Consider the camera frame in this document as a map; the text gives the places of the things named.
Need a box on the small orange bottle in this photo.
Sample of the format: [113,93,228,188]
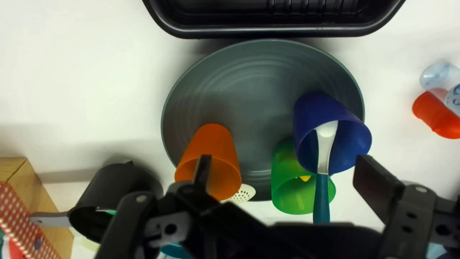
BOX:
[411,90,460,141]

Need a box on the white slotted utensil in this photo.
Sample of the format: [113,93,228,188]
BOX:
[234,183,258,205]

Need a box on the small clear bottle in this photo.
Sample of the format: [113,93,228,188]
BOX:
[418,61,460,117]

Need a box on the green plastic cup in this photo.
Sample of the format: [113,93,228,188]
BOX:
[270,136,337,216]

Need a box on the grey round plate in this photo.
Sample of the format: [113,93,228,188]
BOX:
[159,39,366,202]

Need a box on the white spoon with teal handle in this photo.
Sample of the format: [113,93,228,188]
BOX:
[312,120,340,226]

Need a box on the wooden box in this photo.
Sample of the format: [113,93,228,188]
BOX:
[0,156,74,259]

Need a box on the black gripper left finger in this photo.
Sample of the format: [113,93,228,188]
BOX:
[97,154,250,259]

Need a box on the black plastic tray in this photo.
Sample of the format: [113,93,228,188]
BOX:
[141,0,408,41]

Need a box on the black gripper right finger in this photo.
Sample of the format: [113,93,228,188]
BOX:
[352,154,460,259]

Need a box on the blue plastic cup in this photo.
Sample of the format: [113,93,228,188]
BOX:
[291,91,373,176]

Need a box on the black pot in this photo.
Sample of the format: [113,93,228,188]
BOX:
[28,160,165,245]

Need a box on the orange plastic cup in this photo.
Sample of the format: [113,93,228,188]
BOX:
[172,123,244,203]

